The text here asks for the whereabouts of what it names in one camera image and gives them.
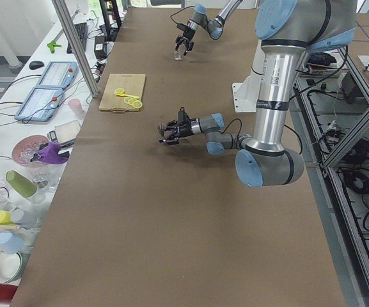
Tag yellow plastic spoon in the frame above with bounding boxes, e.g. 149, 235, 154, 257
121, 93, 140, 99

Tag purple cloth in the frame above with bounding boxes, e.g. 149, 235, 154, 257
30, 143, 70, 164

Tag far teach pendant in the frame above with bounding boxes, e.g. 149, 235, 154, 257
37, 61, 78, 89

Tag green tumbler cup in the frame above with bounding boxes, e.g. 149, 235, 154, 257
6, 170, 37, 198

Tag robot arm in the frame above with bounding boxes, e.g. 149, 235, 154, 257
174, 0, 242, 60
158, 1, 357, 187

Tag near teach pendant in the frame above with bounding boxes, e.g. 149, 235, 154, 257
14, 86, 64, 123

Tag white green-rimmed bowl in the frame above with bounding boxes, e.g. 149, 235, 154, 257
0, 253, 22, 283

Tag wooden cutting board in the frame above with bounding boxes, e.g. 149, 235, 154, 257
98, 74, 146, 113

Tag yellow cup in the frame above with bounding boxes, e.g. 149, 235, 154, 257
0, 210, 13, 225

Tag pink bowl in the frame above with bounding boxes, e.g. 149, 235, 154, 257
12, 134, 49, 166

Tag black computer mouse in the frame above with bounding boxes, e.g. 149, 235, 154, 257
29, 60, 45, 70

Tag steel jigger measuring cup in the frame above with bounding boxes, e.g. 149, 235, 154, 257
157, 123, 166, 138

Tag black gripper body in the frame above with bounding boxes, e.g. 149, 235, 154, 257
175, 122, 192, 138
183, 28, 195, 42

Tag black keyboard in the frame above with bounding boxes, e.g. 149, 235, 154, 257
74, 22, 88, 52

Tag pink cup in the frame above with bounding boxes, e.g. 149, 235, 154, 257
68, 98, 84, 116

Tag clear glass shaker cup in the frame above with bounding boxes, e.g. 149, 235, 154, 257
173, 50, 183, 61

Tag clear wine glass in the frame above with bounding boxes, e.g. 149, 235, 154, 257
29, 161, 61, 193

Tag teach pendant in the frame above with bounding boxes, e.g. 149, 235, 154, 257
14, 86, 64, 123
37, 61, 78, 89

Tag aluminium frame post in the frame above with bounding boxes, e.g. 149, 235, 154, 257
52, 0, 99, 98

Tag light blue cup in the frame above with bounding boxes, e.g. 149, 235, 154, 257
0, 231, 25, 254

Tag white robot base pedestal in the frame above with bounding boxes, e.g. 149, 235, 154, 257
232, 40, 265, 113

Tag lemon slice on spoon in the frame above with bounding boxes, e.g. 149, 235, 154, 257
114, 88, 125, 97

